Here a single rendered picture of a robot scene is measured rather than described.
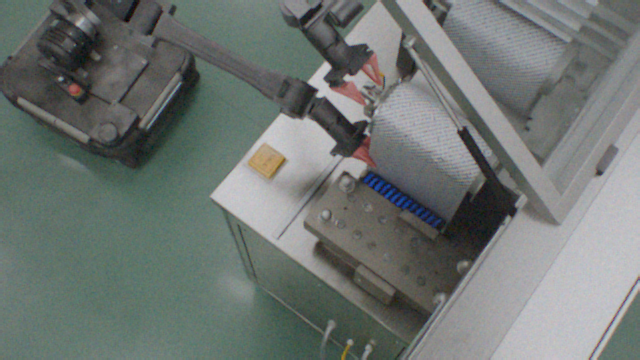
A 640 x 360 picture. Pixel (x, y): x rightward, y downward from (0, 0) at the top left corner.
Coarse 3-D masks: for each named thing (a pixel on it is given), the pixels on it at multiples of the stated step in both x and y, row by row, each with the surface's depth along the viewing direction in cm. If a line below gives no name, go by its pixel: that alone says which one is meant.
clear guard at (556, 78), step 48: (432, 0) 92; (480, 0) 96; (528, 0) 100; (576, 0) 105; (624, 0) 111; (480, 48) 97; (528, 48) 101; (576, 48) 106; (624, 48) 112; (528, 96) 102; (576, 96) 107; (528, 144) 103; (576, 144) 108
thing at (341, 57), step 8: (336, 40) 150; (344, 40) 151; (328, 48) 149; (336, 48) 149; (344, 48) 150; (352, 48) 156; (360, 48) 153; (368, 48) 153; (328, 56) 150; (336, 56) 150; (344, 56) 150; (352, 56) 151; (336, 64) 151; (344, 64) 151; (352, 64) 151; (328, 72) 155; (336, 72) 152; (344, 72) 150; (328, 80) 153; (336, 80) 151
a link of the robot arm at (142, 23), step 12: (96, 0) 165; (108, 0) 166; (120, 0) 167; (132, 0) 169; (144, 0) 165; (108, 12) 169; (120, 12) 168; (132, 12) 173; (144, 12) 165; (156, 12) 166; (132, 24) 166; (144, 24) 165; (156, 24) 168
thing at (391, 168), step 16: (384, 160) 167; (400, 160) 161; (384, 176) 175; (400, 176) 169; (416, 176) 163; (416, 192) 170; (432, 192) 164; (448, 192) 159; (432, 208) 172; (448, 208) 165; (448, 224) 173
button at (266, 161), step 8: (264, 144) 191; (256, 152) 190; (264, 152) 190; (272, 152) 190; (248, 160) 189; (256, 160) 189; (264, 160) 189; (272, 160) 189; (280, 160) 189; (256, 168) 189; (264, 168) 188; (272, 168) 188; (264, 176) 189
